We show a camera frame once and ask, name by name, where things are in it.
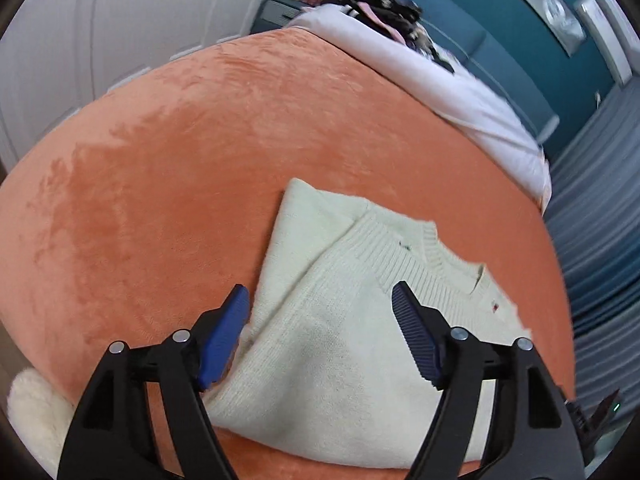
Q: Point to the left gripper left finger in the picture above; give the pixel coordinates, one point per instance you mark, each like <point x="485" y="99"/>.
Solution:
<point x="111" y="434"/>

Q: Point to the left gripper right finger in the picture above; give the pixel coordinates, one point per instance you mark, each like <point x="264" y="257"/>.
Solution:
<point x="531" y="435"/>

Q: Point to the cream knit sweater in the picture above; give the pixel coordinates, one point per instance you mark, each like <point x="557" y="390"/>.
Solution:
<point x="322" y="370"/>

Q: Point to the dark clothes pile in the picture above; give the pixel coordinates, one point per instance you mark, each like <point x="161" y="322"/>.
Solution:
<point x="398" y="20"/>

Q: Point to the cream fluffy rug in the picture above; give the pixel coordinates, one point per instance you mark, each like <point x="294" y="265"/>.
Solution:
<point x="40" y="417"/>

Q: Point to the orange plush blanket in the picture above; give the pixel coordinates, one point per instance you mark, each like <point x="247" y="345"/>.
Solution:
<point x="142" y="210"/>

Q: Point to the blue grey curtain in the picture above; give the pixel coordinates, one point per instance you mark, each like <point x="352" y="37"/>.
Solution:
<point x="593" y="220"/>

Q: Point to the white bed duvet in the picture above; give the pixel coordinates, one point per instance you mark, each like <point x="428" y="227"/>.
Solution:
<point x="465" y="101"/>

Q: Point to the white wardrobe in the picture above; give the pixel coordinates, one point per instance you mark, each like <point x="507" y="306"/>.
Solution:
<point x="57" y="56"/>

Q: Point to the teal upholstered headboard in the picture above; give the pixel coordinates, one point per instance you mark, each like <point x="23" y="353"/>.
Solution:
<point x="506" y="43"/>

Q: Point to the dark bedside table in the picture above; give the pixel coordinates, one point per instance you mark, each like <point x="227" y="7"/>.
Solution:
<point x="275" y="14"/>

